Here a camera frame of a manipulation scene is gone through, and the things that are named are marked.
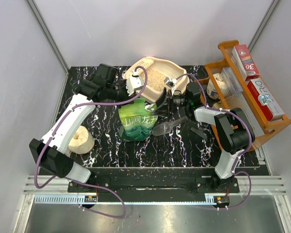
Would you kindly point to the red box 3b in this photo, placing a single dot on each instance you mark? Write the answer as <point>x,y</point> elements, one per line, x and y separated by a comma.
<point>245,63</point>

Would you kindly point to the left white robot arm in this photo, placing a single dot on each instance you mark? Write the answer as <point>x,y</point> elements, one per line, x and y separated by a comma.
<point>49,152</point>

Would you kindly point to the small black bracket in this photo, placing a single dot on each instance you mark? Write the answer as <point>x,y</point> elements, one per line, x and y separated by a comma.
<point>199,132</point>

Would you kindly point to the clear acrylic box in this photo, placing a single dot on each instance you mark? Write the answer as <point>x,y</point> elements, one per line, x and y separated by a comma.
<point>232,82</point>

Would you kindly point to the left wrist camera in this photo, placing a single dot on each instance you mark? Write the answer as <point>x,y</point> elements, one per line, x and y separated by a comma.
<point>134,82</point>

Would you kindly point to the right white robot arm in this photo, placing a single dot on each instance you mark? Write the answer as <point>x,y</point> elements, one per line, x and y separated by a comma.
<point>234,131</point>

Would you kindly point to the red white box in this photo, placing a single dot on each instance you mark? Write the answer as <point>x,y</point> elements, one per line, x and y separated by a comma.
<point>265,100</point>

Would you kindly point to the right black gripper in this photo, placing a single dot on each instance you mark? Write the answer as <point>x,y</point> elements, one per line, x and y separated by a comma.
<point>164,104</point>

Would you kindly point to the beige litter box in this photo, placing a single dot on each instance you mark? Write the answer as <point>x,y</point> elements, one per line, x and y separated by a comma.
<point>157,70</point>

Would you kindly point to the orange wooden rack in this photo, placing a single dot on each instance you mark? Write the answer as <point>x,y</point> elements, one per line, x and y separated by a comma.
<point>270,128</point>

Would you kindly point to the clear plastic scoop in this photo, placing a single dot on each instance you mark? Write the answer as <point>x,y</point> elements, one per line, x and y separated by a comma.
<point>166,127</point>

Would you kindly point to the green litter bag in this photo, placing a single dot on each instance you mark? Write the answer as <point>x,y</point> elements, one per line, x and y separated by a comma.
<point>137,120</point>

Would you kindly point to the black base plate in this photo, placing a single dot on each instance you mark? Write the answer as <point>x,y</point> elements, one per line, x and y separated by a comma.
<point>154,185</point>

